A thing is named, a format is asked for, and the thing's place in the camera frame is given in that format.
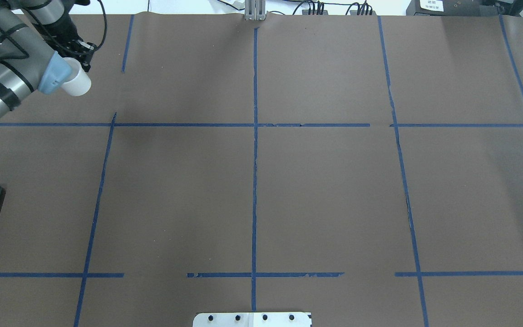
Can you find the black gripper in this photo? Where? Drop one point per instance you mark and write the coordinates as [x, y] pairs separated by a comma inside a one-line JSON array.
[[63, 31]]

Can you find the white plastic cup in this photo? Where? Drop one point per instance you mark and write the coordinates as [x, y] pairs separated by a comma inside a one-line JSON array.
[[78, 82]]

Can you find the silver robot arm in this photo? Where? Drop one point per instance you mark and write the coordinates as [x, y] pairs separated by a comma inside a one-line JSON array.
[[41, 50]]

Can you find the brown paper table cover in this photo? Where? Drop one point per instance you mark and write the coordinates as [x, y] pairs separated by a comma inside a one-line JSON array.
[[368, 170]]

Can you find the silver metal mounting plate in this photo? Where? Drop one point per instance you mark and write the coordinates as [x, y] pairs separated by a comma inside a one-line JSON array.
[[253, 319]]

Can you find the black device with white label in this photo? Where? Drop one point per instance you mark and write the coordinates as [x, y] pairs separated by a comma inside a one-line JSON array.
[[467, 8]]

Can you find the grey aluminium profile post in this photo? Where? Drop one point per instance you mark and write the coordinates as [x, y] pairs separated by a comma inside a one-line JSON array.
[[255, 10]]

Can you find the left black cable connector block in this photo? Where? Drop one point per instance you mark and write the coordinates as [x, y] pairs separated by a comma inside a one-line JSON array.
[[315, 8]]

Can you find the black cable connector block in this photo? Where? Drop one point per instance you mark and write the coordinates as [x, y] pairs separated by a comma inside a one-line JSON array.
[[360, 9], [315, 8]]

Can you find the right black cable connector block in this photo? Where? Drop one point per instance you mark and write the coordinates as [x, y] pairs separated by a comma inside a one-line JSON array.
[[360, 9]]

